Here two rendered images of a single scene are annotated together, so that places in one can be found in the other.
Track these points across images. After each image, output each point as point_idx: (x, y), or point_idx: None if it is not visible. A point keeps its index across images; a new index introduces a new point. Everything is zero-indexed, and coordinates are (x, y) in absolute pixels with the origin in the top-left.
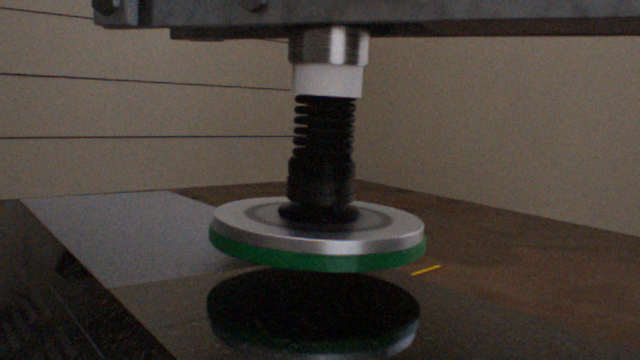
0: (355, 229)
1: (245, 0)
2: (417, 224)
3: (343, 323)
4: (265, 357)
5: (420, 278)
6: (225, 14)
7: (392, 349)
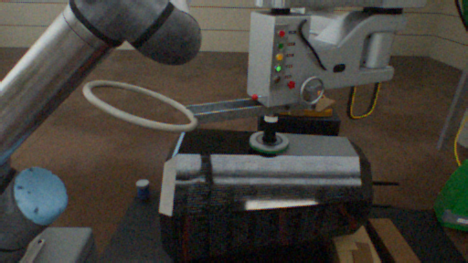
0: (257, 138)
1: None
2: (256, 144)
3: (245, 142)
4: (241, 134)
5: (255, 154)
6: None
7: (235, 141)
